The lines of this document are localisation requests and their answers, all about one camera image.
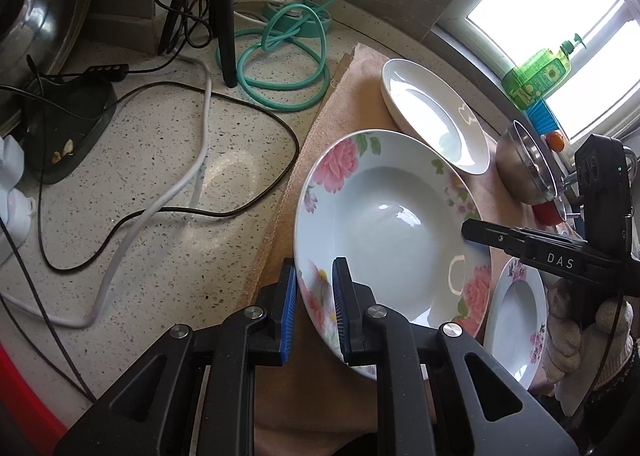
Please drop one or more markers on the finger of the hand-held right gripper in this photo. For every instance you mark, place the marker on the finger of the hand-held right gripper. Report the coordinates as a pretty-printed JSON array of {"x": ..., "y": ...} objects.
[
  {"x": 555, "y": 238},
  {"x": 490, "y": 235}
]

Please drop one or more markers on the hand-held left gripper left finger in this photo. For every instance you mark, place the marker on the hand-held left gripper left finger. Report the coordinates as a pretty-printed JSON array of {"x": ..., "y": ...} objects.
[{"x": 288, "y": 311}]

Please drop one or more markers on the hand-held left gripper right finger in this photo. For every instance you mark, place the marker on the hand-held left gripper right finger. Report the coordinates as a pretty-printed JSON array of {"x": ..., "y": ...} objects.
[{"x": 341, "y": 306}]

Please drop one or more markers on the red lined steel bowl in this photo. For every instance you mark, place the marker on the red lined steel bowl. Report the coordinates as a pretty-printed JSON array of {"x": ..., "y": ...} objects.
[{"x": 550, "y": 213}]

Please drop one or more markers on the stainless steel bowl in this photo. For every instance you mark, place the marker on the stainless steel bowl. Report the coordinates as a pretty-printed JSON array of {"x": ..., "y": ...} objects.
[{"x": 515, "y": 171}]

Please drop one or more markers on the large pink floral plate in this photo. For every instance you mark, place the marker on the large pink floral plate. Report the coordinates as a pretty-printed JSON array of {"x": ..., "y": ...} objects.
[{"x": 390, "y": 236}]

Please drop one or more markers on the small blossom print plate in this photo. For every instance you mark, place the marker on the small blossom print plate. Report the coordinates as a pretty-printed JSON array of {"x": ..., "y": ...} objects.
[{"x": 515, "y": 326}]

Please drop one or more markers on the plain white plate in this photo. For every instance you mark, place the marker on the plain white plate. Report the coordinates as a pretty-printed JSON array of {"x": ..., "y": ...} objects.
[{"x": 425, "y": 111}]

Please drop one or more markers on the person's right hand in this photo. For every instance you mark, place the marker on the person's right hand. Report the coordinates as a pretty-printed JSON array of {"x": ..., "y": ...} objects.
[{"x": 562, "y": 346}]

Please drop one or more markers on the small orange ball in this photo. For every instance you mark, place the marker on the small orange ball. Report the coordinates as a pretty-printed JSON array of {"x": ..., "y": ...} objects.
[{"x": 556, "y": 141}]

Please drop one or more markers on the blue ribbed cup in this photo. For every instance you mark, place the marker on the blue ribbed cup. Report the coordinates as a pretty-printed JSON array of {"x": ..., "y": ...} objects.
[{"x": 542, "y": 116}]

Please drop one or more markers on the green dish soap bottle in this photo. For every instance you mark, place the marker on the green dish soap bottle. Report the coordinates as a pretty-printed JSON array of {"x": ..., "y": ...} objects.
[{"x": 537, "y": 73}]

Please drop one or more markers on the pink towel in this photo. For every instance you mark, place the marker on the pink towel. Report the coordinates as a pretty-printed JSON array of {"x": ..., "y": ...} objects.
[{"x": 350, "y": 106}]

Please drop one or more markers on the teal round power strip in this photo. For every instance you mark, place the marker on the teal round power strip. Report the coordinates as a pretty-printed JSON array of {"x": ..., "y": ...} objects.
[{"x": 320, "y": 21}]

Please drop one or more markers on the pale food scraps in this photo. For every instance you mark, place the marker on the pale food scraps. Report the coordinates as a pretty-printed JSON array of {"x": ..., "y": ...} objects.
[{"x": 64, "y": 150}]

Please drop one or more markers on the red plastic object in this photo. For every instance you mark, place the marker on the red plastic object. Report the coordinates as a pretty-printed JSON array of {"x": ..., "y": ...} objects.
[{"x": 20, "y": 401}]

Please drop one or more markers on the dark oval tray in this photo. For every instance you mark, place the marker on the dark oval tray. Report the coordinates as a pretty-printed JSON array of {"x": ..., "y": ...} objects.
[{"x": 75, "y": 121}]

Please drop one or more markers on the white power strip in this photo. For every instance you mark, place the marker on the white power strip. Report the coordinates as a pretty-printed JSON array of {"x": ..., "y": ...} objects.
[{"x": 12, "y": 206}]

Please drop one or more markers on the black usb hub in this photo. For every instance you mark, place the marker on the black usb hub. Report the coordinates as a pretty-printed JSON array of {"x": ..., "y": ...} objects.
[{"x": 105, "y": 72}]

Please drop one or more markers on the black tripod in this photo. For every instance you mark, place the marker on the black tripod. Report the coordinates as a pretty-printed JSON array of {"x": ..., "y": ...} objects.
[{"x": 225, "y": 11}]

